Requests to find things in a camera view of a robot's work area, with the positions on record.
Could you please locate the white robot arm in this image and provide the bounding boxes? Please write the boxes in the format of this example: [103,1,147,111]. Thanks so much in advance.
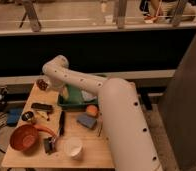
[42,55,163,171]

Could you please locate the crumpled white paper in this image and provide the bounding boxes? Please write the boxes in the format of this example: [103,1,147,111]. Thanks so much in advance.
[82,91,96,102]

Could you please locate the white paper cup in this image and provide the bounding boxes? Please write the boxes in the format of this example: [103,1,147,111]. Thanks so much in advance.
[65,137,83,159]

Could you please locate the green plastic tray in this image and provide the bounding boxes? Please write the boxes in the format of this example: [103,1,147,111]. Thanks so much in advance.
[57,85,98,109]

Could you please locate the black knife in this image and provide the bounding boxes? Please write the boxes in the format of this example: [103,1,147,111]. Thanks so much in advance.
[59,111,65,136]

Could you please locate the orange peach fruit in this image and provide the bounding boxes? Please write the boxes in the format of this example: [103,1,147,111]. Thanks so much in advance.
[86,105,98,117]

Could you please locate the blue sponge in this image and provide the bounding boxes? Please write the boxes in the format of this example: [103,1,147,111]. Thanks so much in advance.
[77,113,97,129]

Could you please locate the black binder clip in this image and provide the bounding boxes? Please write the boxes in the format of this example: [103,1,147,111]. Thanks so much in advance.
[43,137,55,154]

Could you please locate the blue box on floor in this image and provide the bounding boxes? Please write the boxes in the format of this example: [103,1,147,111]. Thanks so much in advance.
[6,108,23,127]

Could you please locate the orange bowl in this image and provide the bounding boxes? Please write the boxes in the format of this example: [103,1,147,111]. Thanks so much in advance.
[10,124,38,151]

